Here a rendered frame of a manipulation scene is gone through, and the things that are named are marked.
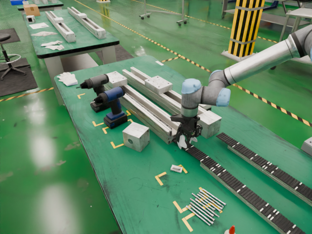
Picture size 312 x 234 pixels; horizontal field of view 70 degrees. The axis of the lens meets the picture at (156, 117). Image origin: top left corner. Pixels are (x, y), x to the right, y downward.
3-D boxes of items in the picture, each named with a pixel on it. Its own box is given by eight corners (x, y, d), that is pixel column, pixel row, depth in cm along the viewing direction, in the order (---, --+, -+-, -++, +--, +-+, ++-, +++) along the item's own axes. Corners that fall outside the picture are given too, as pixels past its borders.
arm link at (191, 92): (201, 87, 85) (179, 85, 87) (199, 111, 91) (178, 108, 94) (204, 78, 91) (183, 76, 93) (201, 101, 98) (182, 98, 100)
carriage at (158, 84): (172, 93, 146) (172, 83, 142) (159, 98, 141) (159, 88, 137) (158, 84, 156) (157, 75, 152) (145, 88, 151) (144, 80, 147)
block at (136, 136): (152, 139, 118) (152, 125, 112) (140, 152, 110) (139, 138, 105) (137, 133, 122) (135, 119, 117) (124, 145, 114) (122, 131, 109)
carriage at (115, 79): (128, 87, 153) (126, 78, 149) (113, 92, 148) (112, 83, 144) (117, 79, 164) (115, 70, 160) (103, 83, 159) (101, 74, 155)
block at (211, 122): (222, 130, 123) (224, 115, 117) (206, 139, 117) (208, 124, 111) (210, 122, 129) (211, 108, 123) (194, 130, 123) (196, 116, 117)
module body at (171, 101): (207, 123, 128) (209, 111, 123) (194, 130, 123) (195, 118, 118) (134, 76, 181) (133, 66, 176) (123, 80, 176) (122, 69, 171)
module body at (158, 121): (182, 137, 119) (183, 124, 114) (167, 145, 114) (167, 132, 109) (113, 83, 172) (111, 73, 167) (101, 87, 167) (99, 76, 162)
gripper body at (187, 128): (189, 142, 100) (190, 121, 93) (176, 133, 106) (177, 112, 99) (201, 136, 104) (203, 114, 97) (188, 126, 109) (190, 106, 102)
